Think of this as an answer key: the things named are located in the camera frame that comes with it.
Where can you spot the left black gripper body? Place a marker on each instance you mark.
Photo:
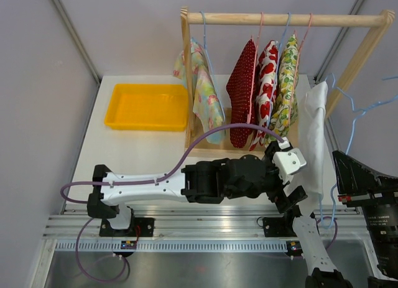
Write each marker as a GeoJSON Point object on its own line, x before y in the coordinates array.
{"type": "Point", "coordinates": [275, 188]}

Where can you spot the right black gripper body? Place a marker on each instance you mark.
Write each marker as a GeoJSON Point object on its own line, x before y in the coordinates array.
{"type": "Point", "coordinates": [376, 206]}

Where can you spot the white skirt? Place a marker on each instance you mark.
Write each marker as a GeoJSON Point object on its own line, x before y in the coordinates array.
{"type": "Point", "coordinates": [311, 142]}

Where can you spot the lemon print skirt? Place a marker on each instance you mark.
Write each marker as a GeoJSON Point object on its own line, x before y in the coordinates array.
{"type": "Point", "coordinates": [285, 79]}

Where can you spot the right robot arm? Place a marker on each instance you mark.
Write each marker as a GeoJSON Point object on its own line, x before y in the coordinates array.
{"type": "Point", "coordinates": [379, 236]}

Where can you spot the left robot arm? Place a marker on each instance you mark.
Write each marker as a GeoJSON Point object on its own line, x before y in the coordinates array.
{"type": "Point", "coordinates": [206, 182]}

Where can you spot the pastel floral garment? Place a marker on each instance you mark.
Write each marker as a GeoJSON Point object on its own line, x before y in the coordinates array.
{"type": "Point", "coordinates": [206, 105]}

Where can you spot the red polka dot garment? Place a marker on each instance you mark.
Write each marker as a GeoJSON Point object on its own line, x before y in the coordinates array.
{"type": "Point", "coordinates": [240, 86]}

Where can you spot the red poppy print garment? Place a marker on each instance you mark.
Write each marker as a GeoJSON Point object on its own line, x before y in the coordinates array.
{"type": "Point", "coordinates": [264, 95]}

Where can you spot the yellow plastic tray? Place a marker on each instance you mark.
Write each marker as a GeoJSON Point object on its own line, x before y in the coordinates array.
{"type": "Point", "coordinates": [148, 107]}

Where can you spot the aluminium rail frame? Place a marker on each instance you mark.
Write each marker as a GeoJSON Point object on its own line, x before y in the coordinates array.
{"type": "Point", "coordinates": [333, 240]}

